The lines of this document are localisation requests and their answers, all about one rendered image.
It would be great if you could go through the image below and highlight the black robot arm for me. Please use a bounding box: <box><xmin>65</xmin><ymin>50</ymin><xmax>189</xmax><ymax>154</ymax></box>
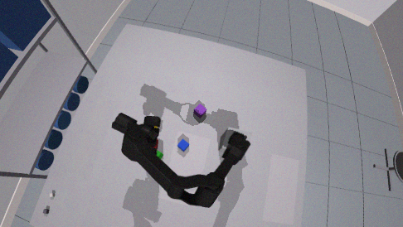
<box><xmin>111</xmin><ymin>113</ymin><xmax>250</xmax><ymax>208</ymax></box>

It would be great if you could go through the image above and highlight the blue block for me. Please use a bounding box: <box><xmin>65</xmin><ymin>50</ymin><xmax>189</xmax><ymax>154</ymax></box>
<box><xmin>177</xmin><ymin>140</ymin><xmax>189</xmax><ymax>151</ymax></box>

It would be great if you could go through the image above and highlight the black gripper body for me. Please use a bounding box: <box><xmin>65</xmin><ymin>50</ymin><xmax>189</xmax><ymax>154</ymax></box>
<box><xmin>143</xmin><ymin>116</ymin><xmax>161</xmax><ymax>153</ymax></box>

